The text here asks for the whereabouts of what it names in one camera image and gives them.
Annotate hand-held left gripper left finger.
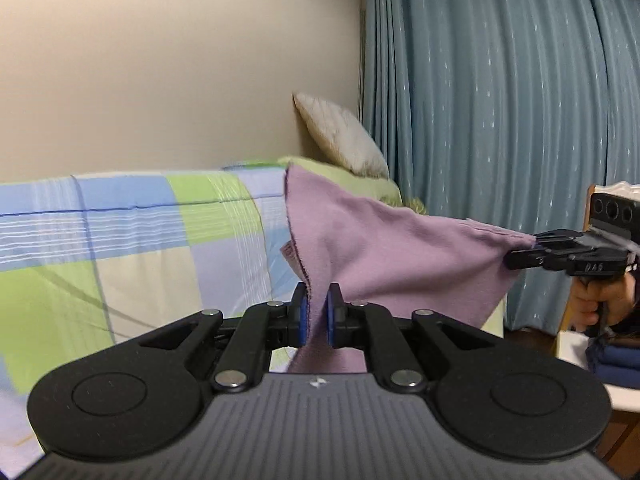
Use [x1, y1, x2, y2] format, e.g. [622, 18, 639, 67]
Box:
[140, 282, 311, 394]

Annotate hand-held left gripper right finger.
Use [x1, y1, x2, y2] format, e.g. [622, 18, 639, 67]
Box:
[325, 282, 496, 394]

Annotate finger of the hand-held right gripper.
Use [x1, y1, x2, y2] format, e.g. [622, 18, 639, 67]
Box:
[503, 248, 584, 272]
[533, 229, 591, 250]

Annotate purple garment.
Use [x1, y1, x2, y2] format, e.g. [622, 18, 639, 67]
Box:
[282, 164, 537, 374]

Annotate folded dark blue clothes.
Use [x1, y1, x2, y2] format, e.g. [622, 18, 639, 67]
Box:
[586, 340, 640, 389]

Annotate person's right hand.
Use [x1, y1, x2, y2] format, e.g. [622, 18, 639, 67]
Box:
[570, 270, 640, 335]

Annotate green covered sofa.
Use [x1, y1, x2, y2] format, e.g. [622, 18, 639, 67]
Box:
[222, 156, 504, 333]

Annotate blue curtain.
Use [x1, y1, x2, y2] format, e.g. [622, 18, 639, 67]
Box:
[358, 0, 640, 333]

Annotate grey pillow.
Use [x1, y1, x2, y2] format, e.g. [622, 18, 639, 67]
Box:
[292, 92, 390, 179]

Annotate plaid blanket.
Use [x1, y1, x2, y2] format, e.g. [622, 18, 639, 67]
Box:
[0, 166, 312, 462]

